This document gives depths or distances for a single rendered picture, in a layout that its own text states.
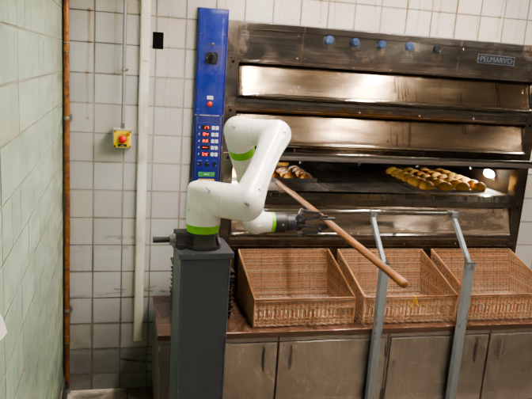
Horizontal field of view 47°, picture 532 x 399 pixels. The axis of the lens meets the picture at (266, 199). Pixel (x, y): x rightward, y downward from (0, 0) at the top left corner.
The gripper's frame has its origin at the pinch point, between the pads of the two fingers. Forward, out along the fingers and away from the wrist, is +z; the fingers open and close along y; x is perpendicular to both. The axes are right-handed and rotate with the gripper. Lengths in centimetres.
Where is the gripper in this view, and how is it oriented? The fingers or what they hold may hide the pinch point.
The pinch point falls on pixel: (327, 222)
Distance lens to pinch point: 288.2
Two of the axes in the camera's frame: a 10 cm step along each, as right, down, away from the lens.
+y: -0.7, 9.7, 2.1
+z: 9.7, 0.1, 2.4
